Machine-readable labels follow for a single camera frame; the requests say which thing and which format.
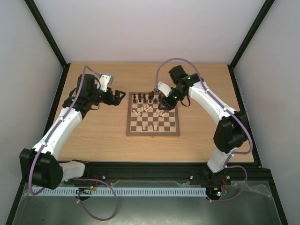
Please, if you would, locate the grey slotted cable duct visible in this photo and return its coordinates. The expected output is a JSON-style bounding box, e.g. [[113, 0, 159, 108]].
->
[[39, 187, 207, 197]]

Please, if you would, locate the black frame post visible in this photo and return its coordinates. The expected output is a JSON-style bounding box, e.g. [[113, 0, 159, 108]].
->
[[228, 0, 276, 68], [24, 0, 69, 69]]

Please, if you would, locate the purple cable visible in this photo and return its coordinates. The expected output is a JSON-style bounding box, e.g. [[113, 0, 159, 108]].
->
[[28, 65, 118, 220], [155, 58, 254, 203]]

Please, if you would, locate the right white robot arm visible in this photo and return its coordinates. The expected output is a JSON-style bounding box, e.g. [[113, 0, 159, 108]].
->
[[155, 66, 250, 184]]

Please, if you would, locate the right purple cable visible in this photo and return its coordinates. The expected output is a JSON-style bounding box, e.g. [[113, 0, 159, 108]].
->
[[155, 58, 254, 203]]

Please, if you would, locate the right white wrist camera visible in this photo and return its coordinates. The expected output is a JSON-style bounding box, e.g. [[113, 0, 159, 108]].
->
[[156, 82, 172, 97]]

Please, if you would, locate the left white pieces pile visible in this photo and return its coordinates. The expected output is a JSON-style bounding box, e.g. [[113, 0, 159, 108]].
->
[[132, 105, 152, 117]]

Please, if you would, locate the dark chess pieces row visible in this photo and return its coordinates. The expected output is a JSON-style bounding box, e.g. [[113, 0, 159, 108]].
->
[[129, 91, 164, 104]]

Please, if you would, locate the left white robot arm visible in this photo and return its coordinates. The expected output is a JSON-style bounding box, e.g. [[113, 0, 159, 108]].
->
[[19, 74, 126, 189]]

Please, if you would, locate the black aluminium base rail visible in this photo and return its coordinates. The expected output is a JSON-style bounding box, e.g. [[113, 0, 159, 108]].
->
[[23, 161, 274, 186]]

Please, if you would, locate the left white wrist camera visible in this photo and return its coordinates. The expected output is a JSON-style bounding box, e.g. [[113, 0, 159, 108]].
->
[[97, 74, 114, 92]]

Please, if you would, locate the wooden chess board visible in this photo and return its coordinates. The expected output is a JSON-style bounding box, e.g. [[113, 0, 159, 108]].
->
[[126, 93, 180, 137]]

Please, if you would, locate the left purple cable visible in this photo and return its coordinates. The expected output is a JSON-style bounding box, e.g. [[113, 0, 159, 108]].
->
[[28, 65, 118, 220]]

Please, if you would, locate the right black frame post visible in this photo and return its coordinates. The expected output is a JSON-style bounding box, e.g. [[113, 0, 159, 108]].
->
[[228, 0, 276, 68]]

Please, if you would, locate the left black frame post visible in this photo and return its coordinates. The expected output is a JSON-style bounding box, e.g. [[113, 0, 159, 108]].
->
[[24, 0, 69, 69]]

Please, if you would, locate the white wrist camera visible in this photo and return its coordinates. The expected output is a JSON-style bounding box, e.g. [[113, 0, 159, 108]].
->
[[97, 74, 114, 92], [156, 82, 172, 97]]

